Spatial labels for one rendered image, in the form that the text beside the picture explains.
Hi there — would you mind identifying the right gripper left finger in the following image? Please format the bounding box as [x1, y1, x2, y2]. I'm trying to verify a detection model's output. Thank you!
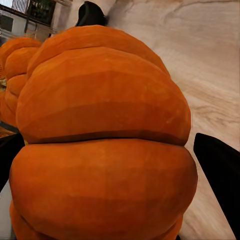
[0, 132, 25, 192]

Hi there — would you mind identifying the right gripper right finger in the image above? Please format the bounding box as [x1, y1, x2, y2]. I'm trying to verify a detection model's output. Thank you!
[193, 133, 240, 240]

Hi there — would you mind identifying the cauldron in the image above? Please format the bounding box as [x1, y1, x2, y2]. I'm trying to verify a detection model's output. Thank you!
[76, 1, 108, 27]

